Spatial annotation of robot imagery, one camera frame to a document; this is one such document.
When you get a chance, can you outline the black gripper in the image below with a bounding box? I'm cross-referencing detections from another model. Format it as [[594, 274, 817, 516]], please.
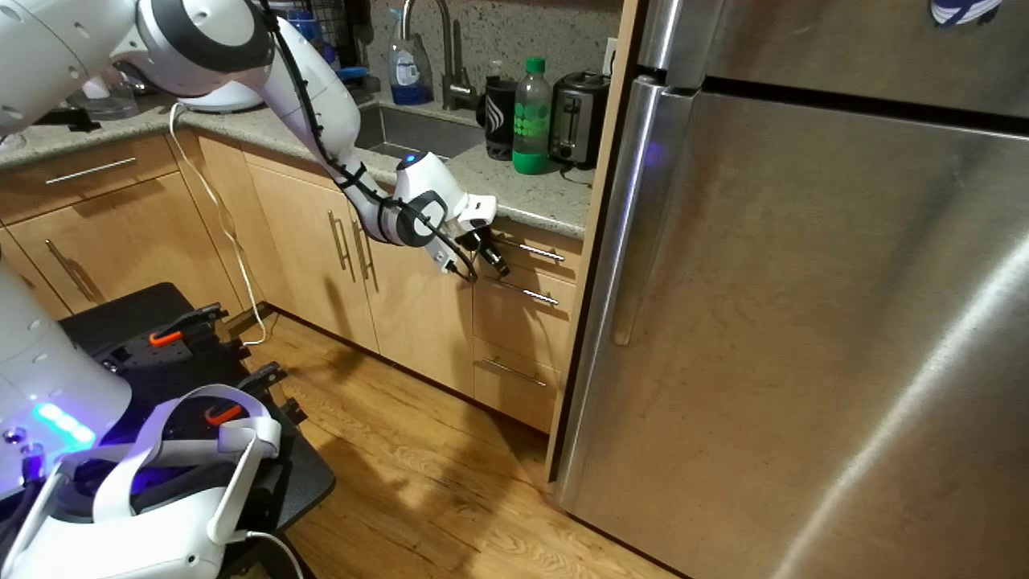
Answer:
[[453, 214, 514, 279]]

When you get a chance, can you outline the shallow light wood drawer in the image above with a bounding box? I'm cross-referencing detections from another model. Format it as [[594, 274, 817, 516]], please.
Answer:
[[479, 215, 588, 288], [472, 269, 583, 341], [0, 131, 183, 225]]

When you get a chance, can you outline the silver bar drawer handle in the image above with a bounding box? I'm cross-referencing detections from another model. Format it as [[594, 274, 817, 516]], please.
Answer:
[[40, 155, 140, 190], [517, 237, 570, 269], [517, 282, 565, 312]]

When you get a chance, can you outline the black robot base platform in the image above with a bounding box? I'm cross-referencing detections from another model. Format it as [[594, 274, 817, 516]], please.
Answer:
[[57, 279, 337, 542]]

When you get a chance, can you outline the deep light wood drawer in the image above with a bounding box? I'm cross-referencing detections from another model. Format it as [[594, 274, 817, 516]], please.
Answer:
[[451, 322, 571, 435]]

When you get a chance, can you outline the speckled granite countertop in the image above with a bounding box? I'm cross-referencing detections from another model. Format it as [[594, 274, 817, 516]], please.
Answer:
[[0, 98, 599, 242]]

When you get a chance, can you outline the light wood cabinet door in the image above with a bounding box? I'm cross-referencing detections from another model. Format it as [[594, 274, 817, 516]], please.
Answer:
[[243, 146, 362, 349], [354, 206, 479, 375], [0, 190, 247, 322]]

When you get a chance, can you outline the light wood side panel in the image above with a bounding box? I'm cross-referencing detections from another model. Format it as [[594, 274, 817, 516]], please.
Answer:
[[541, 0, 645, 488]]

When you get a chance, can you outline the green plastic bottle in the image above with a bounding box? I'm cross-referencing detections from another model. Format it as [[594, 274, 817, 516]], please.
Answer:
[[507, 55, 555, 176]]

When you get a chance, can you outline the steel kitchen sink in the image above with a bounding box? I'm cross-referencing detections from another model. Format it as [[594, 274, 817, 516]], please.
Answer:
[[354, 99, 489, 164]]

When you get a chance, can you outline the black silver toaster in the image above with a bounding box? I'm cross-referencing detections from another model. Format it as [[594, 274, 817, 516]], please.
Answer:
[[548, 69, 613, 175]]

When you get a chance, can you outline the clear dish soap bottle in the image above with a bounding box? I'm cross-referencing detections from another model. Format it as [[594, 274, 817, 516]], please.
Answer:
[[385, 11, 438, 110]]

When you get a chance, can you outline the chrome kitchen faucet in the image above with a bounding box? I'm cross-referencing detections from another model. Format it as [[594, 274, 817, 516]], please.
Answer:
[[394, 0, 481, 113]]

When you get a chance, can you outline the black bar clamp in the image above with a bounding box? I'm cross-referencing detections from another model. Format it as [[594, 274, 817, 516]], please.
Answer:
[[200, 361, 288, 435], [125, 300, 230, 361]]

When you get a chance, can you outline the blue plastic container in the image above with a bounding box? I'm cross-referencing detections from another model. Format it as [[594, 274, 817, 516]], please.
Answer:
[[283, 0, 373, 90]]

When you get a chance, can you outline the stainless steel fridge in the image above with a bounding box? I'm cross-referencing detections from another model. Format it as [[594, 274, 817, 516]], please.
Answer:
[[548, 0, 1029, 579]]

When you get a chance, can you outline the white bowl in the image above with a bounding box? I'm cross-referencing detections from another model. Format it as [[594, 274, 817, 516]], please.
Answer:
[[174, 77, 266, 115]]

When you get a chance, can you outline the white VR headset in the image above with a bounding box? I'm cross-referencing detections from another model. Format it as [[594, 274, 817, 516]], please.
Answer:
[[0, 381, 288, 579]]

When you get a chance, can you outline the small black countertop object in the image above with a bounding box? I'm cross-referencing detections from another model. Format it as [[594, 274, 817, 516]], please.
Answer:
[[34, 99, 107, 140]]

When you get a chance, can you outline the blue white fridge magnet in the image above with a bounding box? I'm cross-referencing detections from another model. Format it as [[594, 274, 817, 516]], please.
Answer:
[[926, 0, 1007, 33]]

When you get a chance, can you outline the silver bar door handle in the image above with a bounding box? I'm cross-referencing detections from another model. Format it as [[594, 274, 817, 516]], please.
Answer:
[[43, 237, 107, 306], [358, 215, 381, 297], [323, 206, 359, 290]]

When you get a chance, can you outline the steel fridge door handle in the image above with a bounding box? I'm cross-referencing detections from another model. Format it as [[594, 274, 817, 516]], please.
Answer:
[[635, 0, 691, 71], [606, 73, 671, 355]]

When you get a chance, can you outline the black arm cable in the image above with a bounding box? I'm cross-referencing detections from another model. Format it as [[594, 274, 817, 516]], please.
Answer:
[[247, 0, 481, 288]]

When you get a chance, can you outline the white wall outlet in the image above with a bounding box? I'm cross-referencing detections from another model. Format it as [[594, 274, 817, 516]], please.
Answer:
[[594, 34, 624, 81]]

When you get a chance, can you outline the white power cable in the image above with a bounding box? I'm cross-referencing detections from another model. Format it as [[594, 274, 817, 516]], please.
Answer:
[[168, 98, 272, 355]]

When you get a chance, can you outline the white headset cable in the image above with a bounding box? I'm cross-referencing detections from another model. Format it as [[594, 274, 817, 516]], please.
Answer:
[[227, 524, 309, 579]]

